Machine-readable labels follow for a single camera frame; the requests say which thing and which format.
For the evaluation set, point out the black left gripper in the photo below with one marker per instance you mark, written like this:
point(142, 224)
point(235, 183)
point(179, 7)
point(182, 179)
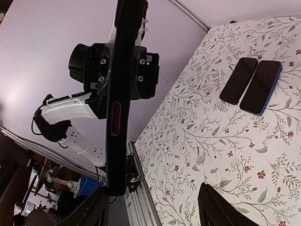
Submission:
point(143, 76)

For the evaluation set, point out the front aluminium rail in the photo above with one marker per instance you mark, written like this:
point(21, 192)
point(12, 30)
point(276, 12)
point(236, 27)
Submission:
point(141, 209)

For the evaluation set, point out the left aluminium frame post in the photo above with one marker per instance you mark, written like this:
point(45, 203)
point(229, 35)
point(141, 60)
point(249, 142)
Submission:
point(190, 14)

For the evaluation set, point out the left arm base with board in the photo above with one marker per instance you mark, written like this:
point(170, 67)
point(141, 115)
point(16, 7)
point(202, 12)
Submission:
point(133, 177)

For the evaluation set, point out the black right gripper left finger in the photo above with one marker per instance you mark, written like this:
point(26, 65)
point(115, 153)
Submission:
point(94, 211)

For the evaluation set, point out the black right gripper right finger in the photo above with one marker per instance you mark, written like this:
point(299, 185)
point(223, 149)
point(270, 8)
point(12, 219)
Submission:
point(214, 210)

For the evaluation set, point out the black phone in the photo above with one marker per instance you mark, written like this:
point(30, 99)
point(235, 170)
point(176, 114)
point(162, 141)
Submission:
point(238, 81)
point(260, 88)

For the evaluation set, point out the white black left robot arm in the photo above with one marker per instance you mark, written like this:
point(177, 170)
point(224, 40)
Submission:
point(53, 118)

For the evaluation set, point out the black phone case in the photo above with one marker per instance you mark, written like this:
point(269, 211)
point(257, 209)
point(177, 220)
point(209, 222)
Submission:
point(128, 21)

